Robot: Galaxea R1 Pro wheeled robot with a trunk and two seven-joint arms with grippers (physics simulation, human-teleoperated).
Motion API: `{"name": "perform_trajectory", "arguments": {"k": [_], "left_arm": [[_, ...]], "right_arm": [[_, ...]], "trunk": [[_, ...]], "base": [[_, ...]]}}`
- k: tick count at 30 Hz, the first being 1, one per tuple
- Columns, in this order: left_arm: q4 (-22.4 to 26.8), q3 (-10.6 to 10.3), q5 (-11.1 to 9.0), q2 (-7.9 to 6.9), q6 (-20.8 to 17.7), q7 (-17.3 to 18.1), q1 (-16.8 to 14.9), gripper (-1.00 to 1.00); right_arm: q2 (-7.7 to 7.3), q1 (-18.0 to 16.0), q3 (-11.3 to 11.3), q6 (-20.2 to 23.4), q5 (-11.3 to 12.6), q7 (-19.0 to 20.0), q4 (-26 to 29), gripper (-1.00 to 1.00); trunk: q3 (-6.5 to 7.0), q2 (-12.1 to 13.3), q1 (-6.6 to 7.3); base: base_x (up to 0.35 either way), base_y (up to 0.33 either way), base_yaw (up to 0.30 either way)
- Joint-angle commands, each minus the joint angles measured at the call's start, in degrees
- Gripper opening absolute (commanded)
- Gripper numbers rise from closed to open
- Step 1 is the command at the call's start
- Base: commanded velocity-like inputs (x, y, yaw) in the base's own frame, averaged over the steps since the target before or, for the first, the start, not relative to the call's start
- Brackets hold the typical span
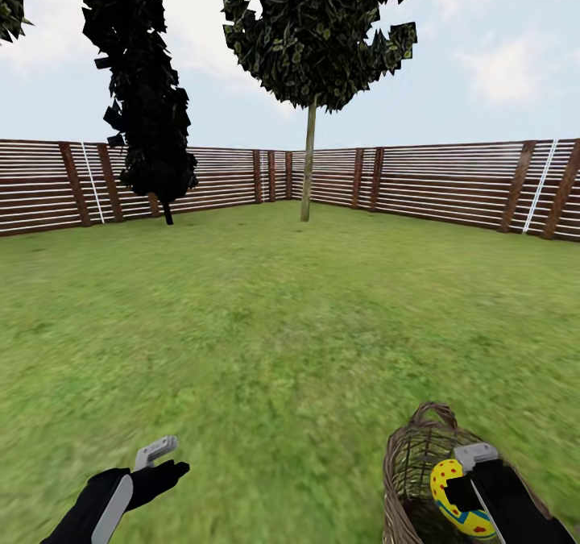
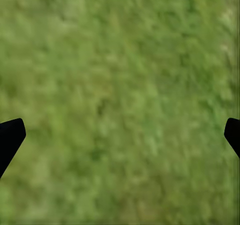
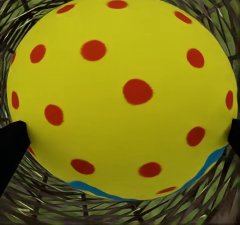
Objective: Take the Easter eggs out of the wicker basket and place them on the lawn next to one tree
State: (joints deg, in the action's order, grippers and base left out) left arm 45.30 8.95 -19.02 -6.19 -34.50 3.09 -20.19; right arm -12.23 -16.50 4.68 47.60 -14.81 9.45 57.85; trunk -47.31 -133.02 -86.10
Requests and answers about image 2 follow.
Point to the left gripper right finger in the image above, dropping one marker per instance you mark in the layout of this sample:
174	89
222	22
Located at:
232	134

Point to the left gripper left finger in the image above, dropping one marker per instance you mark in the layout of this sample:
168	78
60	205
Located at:
12	134

